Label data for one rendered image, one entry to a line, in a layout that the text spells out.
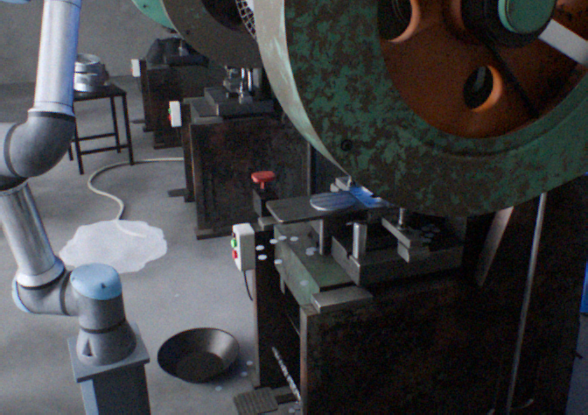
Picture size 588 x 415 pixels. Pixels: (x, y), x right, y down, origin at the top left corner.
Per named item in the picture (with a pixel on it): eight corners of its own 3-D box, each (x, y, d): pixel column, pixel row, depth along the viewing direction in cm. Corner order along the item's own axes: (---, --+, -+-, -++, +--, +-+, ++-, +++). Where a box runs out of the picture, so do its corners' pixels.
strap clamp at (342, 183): (352, 210, 172) (353, 178, 168) (330, 191, 187) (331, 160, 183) (370, 207, 174) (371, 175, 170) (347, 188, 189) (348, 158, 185)
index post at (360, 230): (356, 258, 145) (357, 223, 141) (351, 253, 147) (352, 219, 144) (366, 256, 146) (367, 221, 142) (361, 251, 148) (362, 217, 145)
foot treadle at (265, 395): (241, 431, 171) (240, 417, 169) (233, 408, 180) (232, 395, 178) (416, 385, 188) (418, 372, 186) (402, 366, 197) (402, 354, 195)
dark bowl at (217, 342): (164, 403, 198) (162, 386, 195) (154, 351, 224) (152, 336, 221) (248, 383, 207) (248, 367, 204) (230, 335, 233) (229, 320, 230)
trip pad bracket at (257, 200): (262, 251, 188) (260, 195, 181) (255, 239, 197) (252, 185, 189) (280, 249, 190) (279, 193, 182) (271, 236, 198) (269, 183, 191)
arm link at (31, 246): (72, 327, 147) (2, 139, 116) (18, 322, 149) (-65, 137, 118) (92, 293, 157) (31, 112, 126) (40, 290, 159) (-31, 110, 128)
